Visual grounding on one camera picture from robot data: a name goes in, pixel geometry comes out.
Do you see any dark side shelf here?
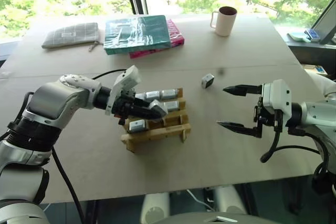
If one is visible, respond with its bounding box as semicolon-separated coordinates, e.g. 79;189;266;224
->
284;37;336;81

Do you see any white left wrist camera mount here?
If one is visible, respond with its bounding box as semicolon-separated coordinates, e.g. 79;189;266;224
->
104;65;143;116

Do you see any blue and white small box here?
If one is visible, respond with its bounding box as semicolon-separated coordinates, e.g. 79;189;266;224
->
304;28;321;42

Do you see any yellowish cardboard box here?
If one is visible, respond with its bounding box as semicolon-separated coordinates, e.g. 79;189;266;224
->
301;63;328;77

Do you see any light blue flat box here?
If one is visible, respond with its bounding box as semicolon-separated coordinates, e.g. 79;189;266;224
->
287;31;312;43

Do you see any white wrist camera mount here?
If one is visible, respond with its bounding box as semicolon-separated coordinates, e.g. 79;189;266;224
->
104;65;143;116
262;79;293;112

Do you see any teal book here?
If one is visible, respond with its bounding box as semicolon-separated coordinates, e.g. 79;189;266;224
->
102;14;172;56

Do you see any grey checked fabric pouch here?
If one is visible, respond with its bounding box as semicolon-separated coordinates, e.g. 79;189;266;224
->
41;22;101;52

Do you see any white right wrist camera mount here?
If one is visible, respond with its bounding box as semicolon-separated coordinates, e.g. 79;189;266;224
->
262;79;293;112

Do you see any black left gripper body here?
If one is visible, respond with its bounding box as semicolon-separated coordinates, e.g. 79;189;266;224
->
111;90;137;126

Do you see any beige mug with handle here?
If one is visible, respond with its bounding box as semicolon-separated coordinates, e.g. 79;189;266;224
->
209;6;238;37

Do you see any white rounded robot leg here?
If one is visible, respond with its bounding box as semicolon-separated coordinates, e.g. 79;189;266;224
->
213;185;248;215
140;191;171;224

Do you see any white thin cable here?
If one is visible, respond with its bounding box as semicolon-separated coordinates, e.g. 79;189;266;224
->
185;189;214;212

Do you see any pink book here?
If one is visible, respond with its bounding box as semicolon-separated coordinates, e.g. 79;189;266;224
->
129;18;185;60

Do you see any grey robot torso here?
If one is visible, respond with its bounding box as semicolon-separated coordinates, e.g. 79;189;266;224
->
162;210;265;224

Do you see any wooden rack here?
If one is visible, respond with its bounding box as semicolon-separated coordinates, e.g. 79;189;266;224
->
120;87;192;154

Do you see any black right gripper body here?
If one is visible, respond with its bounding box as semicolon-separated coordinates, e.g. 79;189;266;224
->
253;97;283;133

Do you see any dark slanted monitor panel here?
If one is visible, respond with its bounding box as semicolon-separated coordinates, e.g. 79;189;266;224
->
310;0;336;46

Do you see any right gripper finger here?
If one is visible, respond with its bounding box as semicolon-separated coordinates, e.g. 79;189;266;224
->
223;83;264;97
216;120;264;139

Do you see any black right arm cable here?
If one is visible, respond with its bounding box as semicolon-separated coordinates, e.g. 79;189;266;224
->
259;126;330;175

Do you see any small silver block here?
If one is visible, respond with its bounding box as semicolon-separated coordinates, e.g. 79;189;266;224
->
201;73;215;89

